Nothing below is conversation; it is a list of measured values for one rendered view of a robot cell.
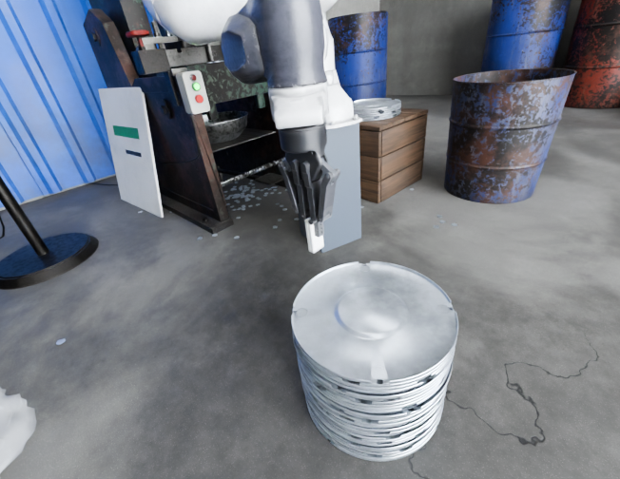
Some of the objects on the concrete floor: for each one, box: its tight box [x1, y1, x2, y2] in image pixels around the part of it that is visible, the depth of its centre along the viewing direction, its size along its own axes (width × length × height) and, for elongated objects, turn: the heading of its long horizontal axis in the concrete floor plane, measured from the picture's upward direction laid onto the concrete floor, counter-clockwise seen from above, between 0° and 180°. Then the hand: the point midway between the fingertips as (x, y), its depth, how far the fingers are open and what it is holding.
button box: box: [90, 70, 210, 185], centre depth 163 cm, size 145×25×62 cm, turn 56°
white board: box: [98, 87, 164, 218], centre depth 161 cm, size 14×50×59 cm, turn 60°
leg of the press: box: [83, 9, 234, 234], centre depth 145 cm, size 92×12×90 cm, turn 56°
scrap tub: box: [444, 68, 577, 204], centre depth 136 cm, size 42×42×48 cm
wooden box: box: [359, 108, 428, 203], centre depth 159 cm, size 40×38×35 cm
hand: (314, 234), depth 59 cm, fingers closed
